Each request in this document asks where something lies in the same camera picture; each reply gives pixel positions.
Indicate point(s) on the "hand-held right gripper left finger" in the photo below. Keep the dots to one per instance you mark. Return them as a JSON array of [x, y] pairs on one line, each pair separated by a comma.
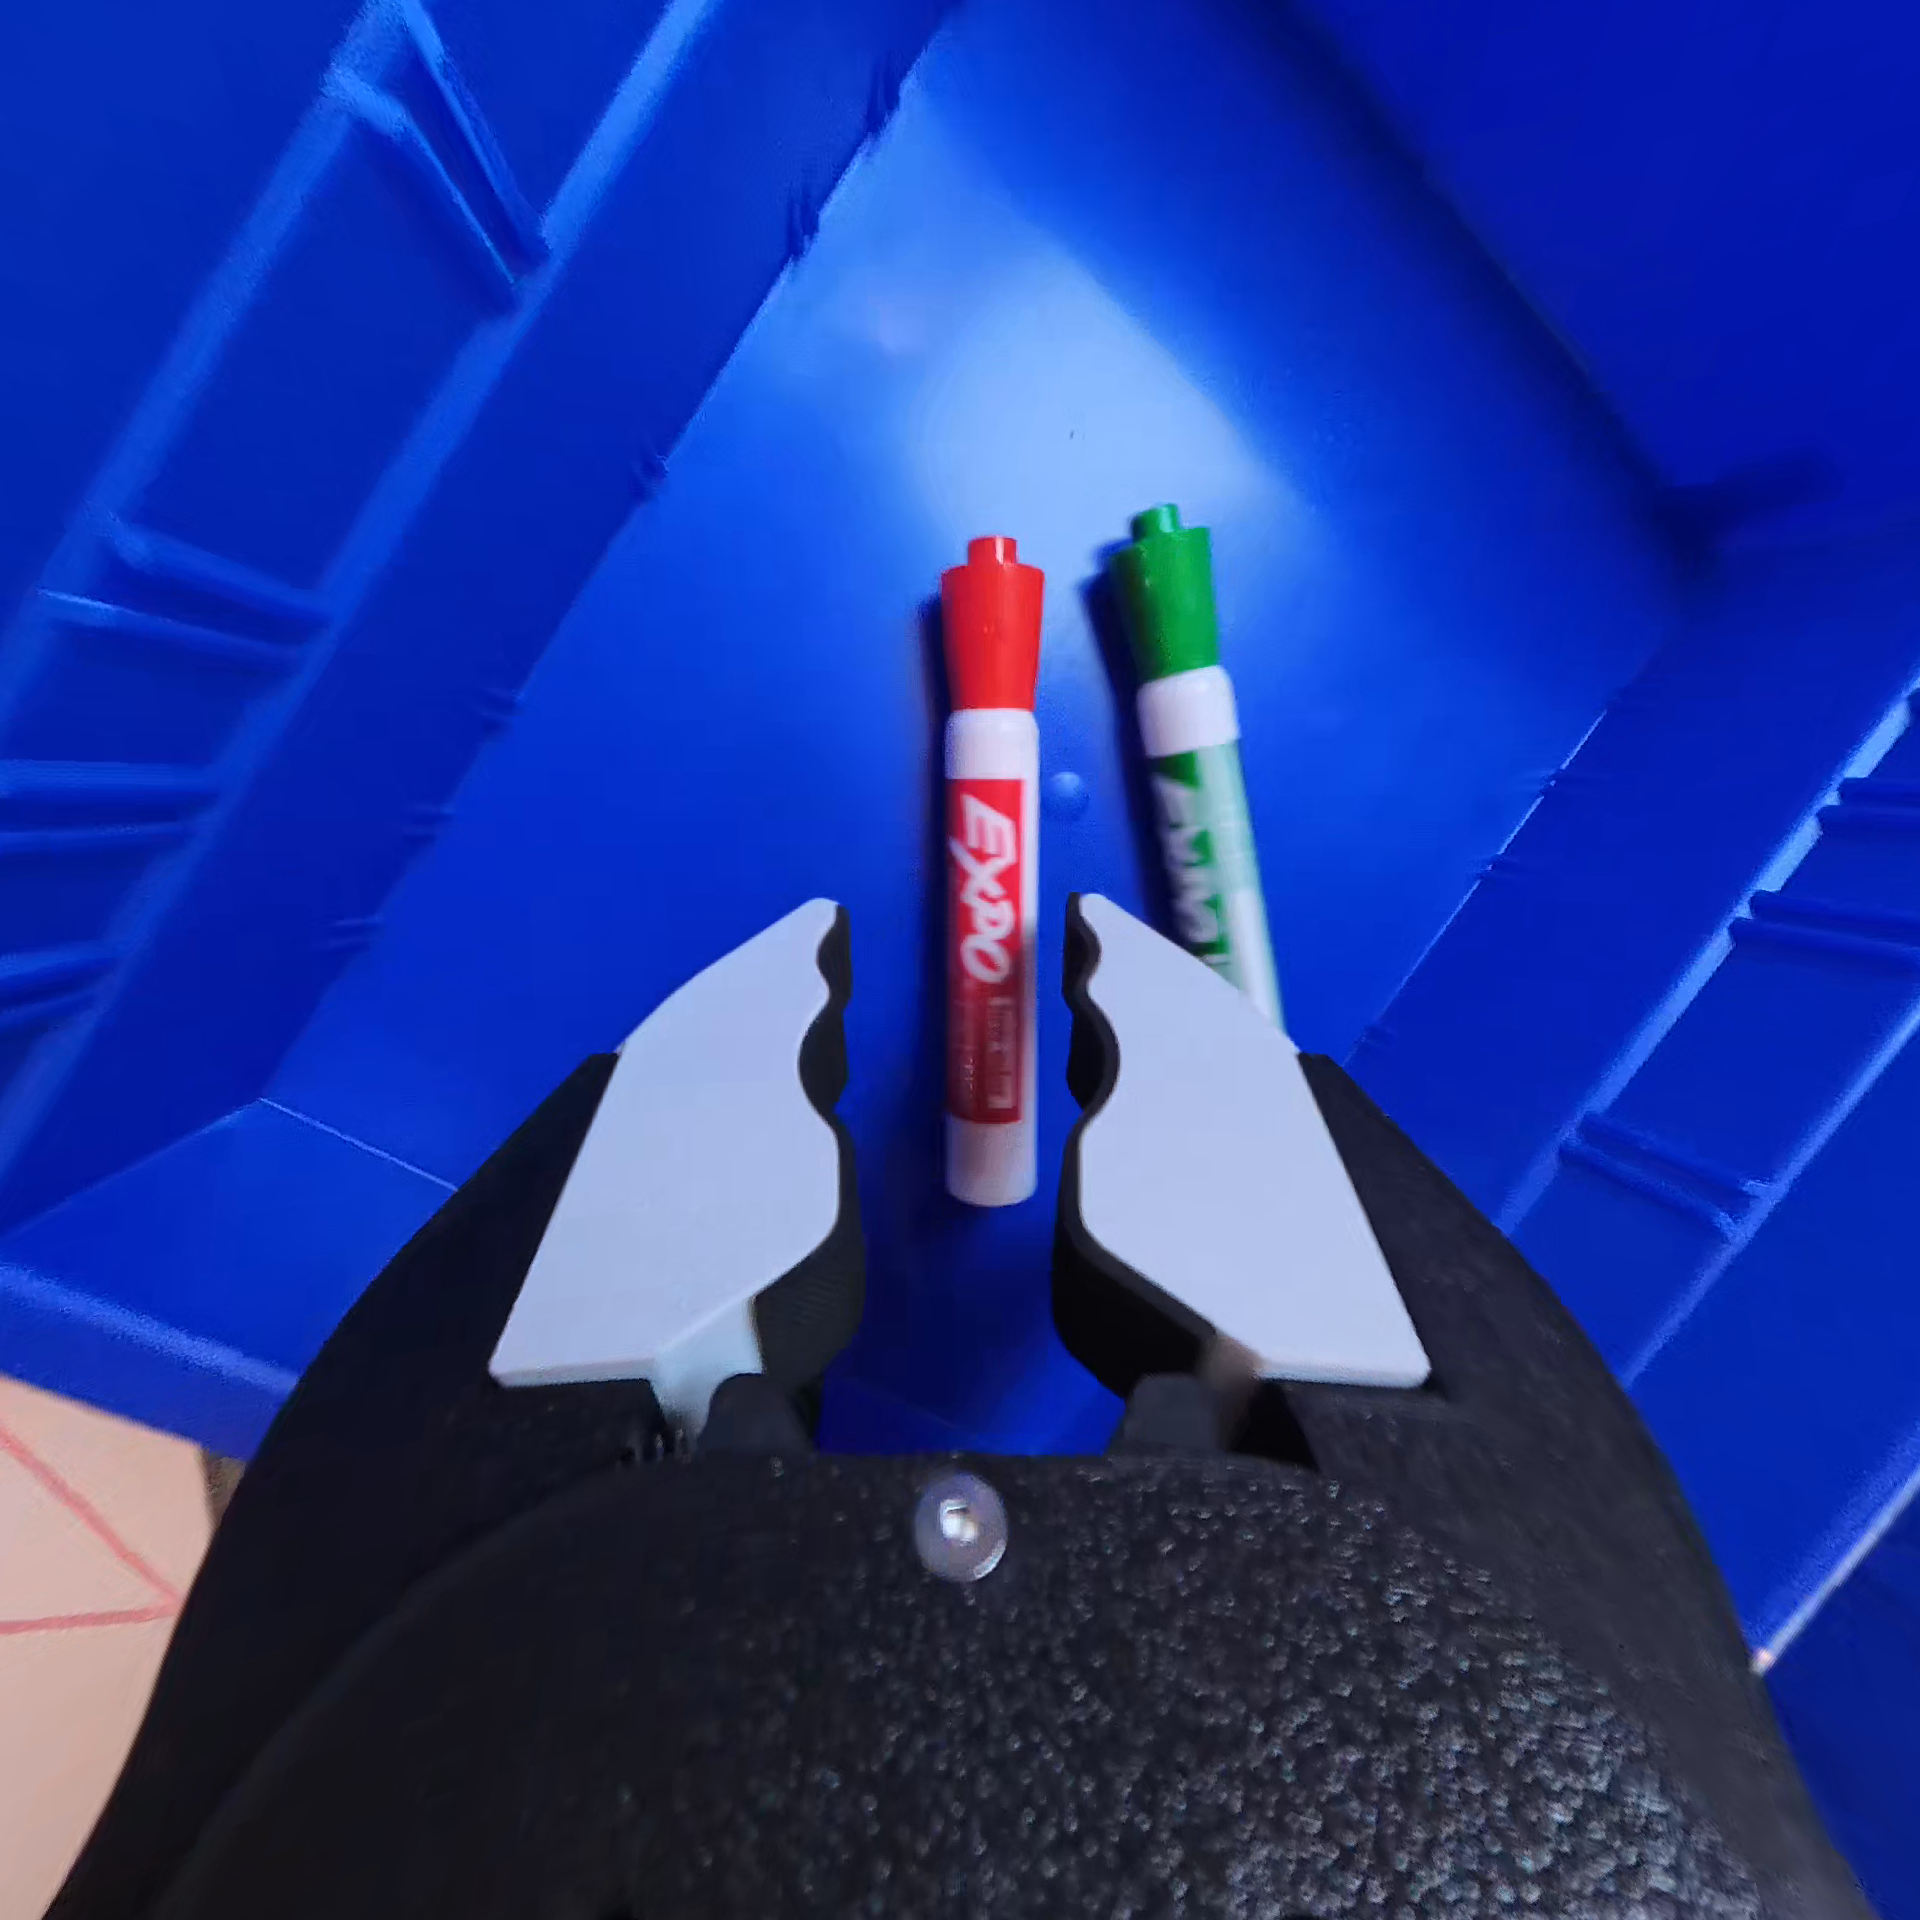
[[675, 1202]]

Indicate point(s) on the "white whiteboard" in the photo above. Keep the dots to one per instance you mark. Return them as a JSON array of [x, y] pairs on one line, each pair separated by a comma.
[[107, 1622]]

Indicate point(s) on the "blue storage bin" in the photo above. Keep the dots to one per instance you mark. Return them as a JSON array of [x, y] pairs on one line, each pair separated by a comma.
[[601, 451]]

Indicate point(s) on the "green whiteboard marker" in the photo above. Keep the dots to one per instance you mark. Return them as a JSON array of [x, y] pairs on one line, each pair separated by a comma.
[[1196, 780]]

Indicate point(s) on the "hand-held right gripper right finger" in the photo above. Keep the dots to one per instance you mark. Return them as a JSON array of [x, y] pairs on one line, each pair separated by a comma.
[[1231, 1202]]

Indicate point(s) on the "red whiteboard marker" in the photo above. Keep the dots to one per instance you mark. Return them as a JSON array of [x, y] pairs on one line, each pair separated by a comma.
[[995, 901]]

